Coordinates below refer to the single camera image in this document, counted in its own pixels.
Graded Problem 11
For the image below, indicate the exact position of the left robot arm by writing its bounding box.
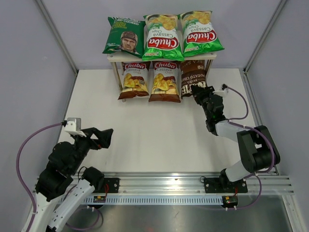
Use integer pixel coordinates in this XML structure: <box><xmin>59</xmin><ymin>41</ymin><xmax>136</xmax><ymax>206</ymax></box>
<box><xmin>20</xmin><ymin>123</ymin><xmax>113</xmax><ymax>232</ymax></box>

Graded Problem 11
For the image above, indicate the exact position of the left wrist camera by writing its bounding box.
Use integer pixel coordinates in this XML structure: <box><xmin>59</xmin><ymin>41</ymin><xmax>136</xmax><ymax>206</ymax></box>
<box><xmin>64</xmin><ymin>117</ymin><xmax>86</xmax><ymax>137</ymax></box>

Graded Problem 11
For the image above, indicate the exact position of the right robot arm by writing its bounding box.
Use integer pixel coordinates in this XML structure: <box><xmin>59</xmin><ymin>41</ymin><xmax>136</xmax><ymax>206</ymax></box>
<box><xmin>191</xmin><ymin>85</ymin><xmax>281</xmax><ymax>194</ymax></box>

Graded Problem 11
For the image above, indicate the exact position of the dark brown sea salt bag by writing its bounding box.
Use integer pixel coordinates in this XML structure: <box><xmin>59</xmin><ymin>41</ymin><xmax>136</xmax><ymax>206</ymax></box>
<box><xmin>180</xmin><ymin>60</ymin><xmax>207</xmax><ymax>99</ymax></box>

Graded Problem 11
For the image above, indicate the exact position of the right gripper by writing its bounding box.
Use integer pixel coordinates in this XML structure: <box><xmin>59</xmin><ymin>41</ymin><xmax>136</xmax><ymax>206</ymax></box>
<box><xmin>192</xmin><ymin>85</ymin><xmax>216</xmax><ymax>119</ymax></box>

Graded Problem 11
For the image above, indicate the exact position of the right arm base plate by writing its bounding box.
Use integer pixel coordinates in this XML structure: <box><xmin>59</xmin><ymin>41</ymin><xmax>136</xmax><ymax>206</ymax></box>
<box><xmin>202</xmin><ymin>177</ymin><xmax>248</xmax><ymax>194</ymax></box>

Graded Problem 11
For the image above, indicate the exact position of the green Chuba bag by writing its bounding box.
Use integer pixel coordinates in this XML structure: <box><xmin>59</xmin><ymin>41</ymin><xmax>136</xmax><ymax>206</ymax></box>
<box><xmin>178</xmin><ymin>11</ymin><xmax>225</xmax><ymax>58</ymax></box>
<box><xmin>142</xmin><ymin>14</ymin><xmax>184</xmax><ymax>61</ymax></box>

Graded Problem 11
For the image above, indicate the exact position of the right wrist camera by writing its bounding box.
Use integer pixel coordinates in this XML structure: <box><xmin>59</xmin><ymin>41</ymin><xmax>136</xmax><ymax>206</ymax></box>
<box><xmin>213</xmin><ymin>84</ymin><xmax>228</xmax><ymax>98</ymax></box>

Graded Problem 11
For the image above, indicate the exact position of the dark green portrait chips bag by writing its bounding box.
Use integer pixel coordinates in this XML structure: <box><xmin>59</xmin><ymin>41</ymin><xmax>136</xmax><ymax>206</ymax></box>
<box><xmin>103</xmin><ymin>17</ymin><xmax>145</xmax><ymax>58</ymax></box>

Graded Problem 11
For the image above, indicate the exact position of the brown Chuba bag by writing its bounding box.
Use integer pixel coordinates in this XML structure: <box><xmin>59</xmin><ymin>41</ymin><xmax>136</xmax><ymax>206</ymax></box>
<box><xmin>149</xmin><ymin>61</ymin><xmax>181</xmax><ymax>103</ymax></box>
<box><xmin>118</xmin><ymin>61</ymin><xmax>151</xmax><ymax>100</ymax></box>

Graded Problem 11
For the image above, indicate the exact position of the slotted cable duct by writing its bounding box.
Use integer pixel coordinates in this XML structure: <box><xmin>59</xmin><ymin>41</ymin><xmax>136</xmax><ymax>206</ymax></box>
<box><xmin>81</xmin><ymin>195</ymin><xmax>223</xmax><ymax>205</ymax></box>

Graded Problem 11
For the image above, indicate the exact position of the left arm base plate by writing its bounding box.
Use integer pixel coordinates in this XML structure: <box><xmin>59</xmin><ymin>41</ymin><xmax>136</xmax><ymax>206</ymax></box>
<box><xmin>94</xmin><ymin>178</ymin><xmax>120</xmax><ymax>194</ymax></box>

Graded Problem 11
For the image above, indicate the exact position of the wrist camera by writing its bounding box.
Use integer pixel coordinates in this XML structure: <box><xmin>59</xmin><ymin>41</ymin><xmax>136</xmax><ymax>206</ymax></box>
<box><xmin>64</xmin><ymin>117</ymin><xmax>86</xmax><ymax>137</ymax></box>
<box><xmin>213</xmin><ymin>84</ymin><xmax>228</xmax><ymax>98</ymax></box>

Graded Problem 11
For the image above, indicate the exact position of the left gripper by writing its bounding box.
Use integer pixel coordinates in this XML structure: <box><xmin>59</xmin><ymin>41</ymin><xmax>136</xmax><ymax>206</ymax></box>
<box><xmin>69</xmin><ymin>127</ymin><xmax>113</xmax><ymax>174</ymax></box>

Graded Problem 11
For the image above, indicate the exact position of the aluminium mounting rail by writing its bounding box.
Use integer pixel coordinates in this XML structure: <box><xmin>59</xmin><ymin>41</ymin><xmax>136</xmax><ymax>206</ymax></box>
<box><xmin>104</xmin><ymin>172</ymin><xmax>294</xmax><ymax>195</ymax></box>

